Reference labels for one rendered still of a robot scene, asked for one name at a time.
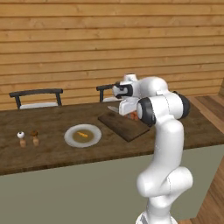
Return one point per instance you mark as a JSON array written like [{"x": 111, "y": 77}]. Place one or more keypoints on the black chair with white seat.
[
  {"x": 105, "y": 87},
  {"x": 35, "y": 92}
]

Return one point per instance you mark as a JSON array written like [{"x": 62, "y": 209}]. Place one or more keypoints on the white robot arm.
[{"x": 167, "y": 140}]

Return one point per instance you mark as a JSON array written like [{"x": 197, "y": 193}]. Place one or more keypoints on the small orange food piece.
[{"x": 82, "y": 134}]

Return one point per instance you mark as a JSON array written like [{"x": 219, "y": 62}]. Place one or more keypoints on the brown wooden cutting board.
[{"x": 125, "y": 127}]

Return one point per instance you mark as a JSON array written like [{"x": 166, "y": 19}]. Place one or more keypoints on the brown-topped wooden pepper shaker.
[{"x": 35, "y": 137}]

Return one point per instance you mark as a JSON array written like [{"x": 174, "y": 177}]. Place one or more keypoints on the reddish meat piece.
[{"x": 133, "y": 116}]

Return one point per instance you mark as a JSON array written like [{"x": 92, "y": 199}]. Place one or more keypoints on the grey-green kitchen island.
[{"x": 73, "y": 195}]

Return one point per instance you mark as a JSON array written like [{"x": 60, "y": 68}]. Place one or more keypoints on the white-topped wooden salt shaker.
[{"x": 22, "y": 138}]

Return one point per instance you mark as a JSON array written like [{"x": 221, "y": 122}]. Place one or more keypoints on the grey round plate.
[{"x": 73, "y": 138}]

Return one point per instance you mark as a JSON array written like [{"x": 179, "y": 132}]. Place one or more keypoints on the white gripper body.
[{"x": 127, "y": 106}]

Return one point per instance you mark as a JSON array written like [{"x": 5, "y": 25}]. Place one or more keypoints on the grey knife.
[{"x": 113, "y": 109}]

